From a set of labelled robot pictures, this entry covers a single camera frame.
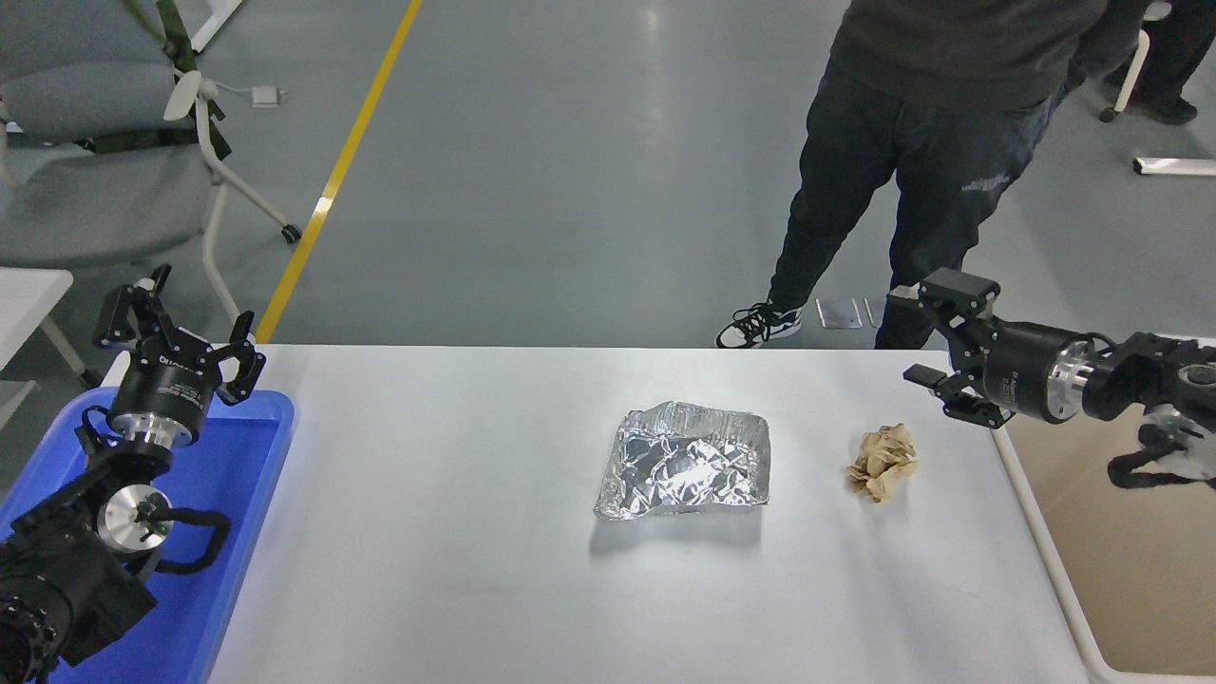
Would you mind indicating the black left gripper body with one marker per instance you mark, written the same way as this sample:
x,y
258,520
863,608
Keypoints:
x,y
166,383

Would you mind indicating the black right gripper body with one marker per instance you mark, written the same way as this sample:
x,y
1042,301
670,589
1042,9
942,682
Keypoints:
x,y
1021,370

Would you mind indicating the tan paper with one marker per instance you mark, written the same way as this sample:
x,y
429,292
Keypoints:
x,y
883,465

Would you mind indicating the silver foil tray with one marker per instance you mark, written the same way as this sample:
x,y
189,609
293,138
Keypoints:
x,y
682,465

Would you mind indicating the narrow metal floor plate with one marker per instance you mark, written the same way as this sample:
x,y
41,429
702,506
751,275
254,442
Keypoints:
x,y
872,309

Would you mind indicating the small white side table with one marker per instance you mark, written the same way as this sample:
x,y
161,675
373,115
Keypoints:
x,y
28,304

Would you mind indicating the large metal floor plate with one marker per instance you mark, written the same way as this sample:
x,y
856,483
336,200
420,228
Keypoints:
x,y
839,313

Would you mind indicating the grey wheeled chair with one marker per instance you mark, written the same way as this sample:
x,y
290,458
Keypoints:
x,y
85,199

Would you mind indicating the blue plastic tray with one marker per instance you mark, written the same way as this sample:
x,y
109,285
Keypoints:
x,y
228,532

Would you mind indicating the standing person with sneakers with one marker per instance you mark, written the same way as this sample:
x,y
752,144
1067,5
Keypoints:
x,y
855,142

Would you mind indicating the large pale plastic bin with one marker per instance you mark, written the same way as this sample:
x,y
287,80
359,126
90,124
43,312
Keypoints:
x,y
1140,589

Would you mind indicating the white power adapter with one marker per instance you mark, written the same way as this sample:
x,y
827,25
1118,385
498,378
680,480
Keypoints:
x,y
266,95

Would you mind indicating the long white furniture foot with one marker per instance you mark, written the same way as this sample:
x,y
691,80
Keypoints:
x,y
1176,166

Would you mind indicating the white framed wheeled chair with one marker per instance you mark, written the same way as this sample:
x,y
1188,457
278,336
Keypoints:
x,y
1135,62

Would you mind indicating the white slanted table leg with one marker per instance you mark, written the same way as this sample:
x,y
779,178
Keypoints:
x,y
217,21

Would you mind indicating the person with dark shoes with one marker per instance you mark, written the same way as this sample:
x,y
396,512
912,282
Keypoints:
x,y
1173,57

